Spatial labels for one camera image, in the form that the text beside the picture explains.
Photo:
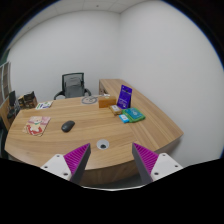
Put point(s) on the dark brown box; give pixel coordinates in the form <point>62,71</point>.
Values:
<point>28,100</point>

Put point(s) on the grey mesh office chair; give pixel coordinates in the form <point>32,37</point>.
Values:
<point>73,86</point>

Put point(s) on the red cartoon mouse pad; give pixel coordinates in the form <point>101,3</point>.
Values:
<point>36,125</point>

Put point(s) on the small tan box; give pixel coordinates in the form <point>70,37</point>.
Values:
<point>115,110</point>

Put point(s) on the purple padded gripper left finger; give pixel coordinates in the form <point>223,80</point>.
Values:
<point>70,166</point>

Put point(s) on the small blue box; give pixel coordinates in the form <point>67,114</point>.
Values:
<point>124,118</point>

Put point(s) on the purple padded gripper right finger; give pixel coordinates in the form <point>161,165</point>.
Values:
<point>153,166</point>

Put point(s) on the brown cardboard box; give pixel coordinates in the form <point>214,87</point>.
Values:
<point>106,101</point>

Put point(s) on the wooden office desk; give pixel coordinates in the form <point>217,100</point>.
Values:
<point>92,123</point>

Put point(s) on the black computer mouse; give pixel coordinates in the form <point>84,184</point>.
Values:
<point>67,126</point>

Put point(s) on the purple standing sign card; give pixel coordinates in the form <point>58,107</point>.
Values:
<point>124,99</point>

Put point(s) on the white green leaflet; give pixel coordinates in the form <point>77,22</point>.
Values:
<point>44,105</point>

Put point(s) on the white shelf unit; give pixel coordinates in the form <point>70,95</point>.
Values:
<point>5,83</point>

